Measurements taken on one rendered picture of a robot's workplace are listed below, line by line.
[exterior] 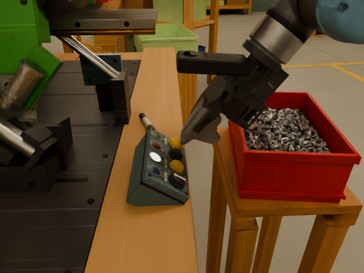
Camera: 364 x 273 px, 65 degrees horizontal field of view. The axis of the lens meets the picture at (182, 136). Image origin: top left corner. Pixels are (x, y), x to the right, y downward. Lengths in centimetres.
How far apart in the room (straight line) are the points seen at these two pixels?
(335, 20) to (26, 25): 42
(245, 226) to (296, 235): 108
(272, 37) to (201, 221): 133
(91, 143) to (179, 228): 29
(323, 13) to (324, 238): 51
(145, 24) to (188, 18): 237
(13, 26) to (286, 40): 41
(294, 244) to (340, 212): 99
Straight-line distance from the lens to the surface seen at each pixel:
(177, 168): 47
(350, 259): 171
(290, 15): 46
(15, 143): 52
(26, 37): 52
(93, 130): 67
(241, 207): 60
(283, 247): 163
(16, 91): 50
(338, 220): 71
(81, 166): 56
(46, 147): 50
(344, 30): 36
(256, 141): 66
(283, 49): 46
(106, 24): 61
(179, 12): 308
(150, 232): 42
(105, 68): 65
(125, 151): 58
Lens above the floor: 122
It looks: 31 degrees down
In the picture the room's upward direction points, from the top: straight up
